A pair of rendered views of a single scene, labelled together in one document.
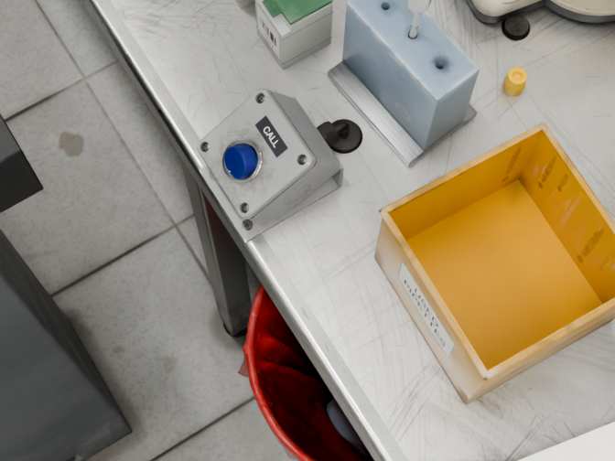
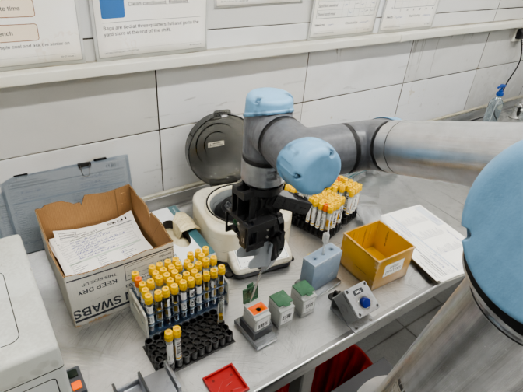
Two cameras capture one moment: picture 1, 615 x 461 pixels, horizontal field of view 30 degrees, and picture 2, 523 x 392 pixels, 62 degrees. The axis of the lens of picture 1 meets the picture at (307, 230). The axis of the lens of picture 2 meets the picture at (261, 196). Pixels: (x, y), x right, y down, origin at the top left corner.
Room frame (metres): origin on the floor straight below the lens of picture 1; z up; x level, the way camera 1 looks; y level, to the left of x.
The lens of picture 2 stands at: (0.62, 0.74, 1.66)
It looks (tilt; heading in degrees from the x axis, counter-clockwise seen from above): 33 degrees down; 266
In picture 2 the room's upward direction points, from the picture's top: 5 degrees clockwise
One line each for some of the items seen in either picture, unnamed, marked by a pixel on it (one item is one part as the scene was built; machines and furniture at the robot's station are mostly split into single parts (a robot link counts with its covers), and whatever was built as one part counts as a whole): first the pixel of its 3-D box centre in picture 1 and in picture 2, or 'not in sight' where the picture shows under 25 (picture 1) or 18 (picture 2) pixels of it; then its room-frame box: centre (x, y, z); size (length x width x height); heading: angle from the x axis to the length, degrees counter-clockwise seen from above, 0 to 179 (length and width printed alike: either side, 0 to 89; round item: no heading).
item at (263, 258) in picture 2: not in sight; (260, 260); (0.57, 0.12, 1.11); 0.06 x 0.03 x 0.09; 35
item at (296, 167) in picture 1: (291, 144); (350, 297); (0.34, 0.01, 0.92); 0.13 x 0.07 x 0.08; 123
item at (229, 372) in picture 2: not in sight; (226, 383); (0.62, 0.22, 0.88); 0.07 x 0.07 x 0.01; 33
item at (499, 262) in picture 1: (503, 268); (375, 253); (0.25, -0.14, 0.93); 0.13 x 0.13 x 0.10; 31
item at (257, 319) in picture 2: not in sight; (256, 317); (0.56, 0.09, 0.92); 0.05 x 0.04 x 0.06; 125
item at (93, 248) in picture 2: not in sight; (105, 248); (0.93, -0.09, 0.95); 0.29 x 0.25 x 0.15; 123
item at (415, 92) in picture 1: (406, 67); (320, 269); (0.40, -0.07, 0.92); 0.10 x 0.07 x 0.10; 40
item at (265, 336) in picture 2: not in sight; (255, 326); (0.56, 0.09, 0.89); 0.09 x 0.05 x 0.04; 125
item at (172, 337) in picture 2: not in sight; (189, 327); (0.71, 0.13, 0.93); 0.17 x 0.09 x 0.11; 34
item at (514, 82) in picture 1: (515, 80); not in sight; (0.41, -0.16, 0.89); 0.02 x 0.02 x 0.02
